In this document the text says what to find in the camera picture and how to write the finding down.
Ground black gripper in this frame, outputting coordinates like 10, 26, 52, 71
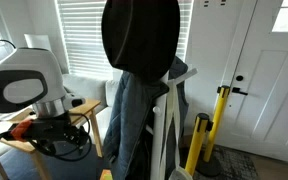
10, 116, 89, 147

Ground yellow stanchion post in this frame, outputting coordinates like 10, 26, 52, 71
185, 113, 213, 176
197, 85, 230, 177

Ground grey sofa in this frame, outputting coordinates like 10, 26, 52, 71
0, 74, 119, 150

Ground white front door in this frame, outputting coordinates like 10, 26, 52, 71
216, 0, 288, 162

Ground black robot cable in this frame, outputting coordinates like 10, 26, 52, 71
0, 112, 93, 163

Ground white coat rack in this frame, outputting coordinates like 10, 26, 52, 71
146, 68, 197, 180

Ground black door handle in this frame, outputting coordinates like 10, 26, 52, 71
232, 87, 248, 96

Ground near yellow stanchion post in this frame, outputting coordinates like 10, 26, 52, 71
185, 113, 213, 176

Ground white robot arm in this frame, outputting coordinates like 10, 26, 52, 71
0, 48, 88, 147

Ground wooden side table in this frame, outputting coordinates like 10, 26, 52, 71
0, 100, 100, 180

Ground black hat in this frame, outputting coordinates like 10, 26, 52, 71
101, 0, 180, 81

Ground white window blinds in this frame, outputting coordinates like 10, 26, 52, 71
56, 0, 192, 79

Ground far yellow stanchion post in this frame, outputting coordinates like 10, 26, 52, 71
197, 85, 230, 177

